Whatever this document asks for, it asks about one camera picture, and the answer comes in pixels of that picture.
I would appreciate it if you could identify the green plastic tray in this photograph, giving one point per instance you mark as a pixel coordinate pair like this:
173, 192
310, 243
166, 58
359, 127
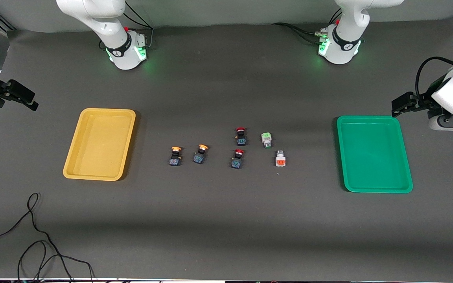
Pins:
374, 153

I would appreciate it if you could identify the red push button switch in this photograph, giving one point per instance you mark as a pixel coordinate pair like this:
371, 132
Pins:
237, 162
241, 139

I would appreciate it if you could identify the green button orange base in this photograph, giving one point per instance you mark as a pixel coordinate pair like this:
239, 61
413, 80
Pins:
280, 159

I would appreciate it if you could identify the green button light green base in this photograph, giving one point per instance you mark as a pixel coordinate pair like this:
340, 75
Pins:
266, 138

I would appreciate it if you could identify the yellow push button switch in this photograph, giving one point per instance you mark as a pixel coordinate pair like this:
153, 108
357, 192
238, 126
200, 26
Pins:
175, 159
199, 157

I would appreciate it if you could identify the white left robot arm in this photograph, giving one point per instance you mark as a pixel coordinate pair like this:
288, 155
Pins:
342, 43

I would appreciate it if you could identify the yellow plastic tray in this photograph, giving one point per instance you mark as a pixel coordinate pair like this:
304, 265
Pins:
100, 143

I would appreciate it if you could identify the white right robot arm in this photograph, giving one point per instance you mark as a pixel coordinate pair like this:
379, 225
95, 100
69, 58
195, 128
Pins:
116, 43

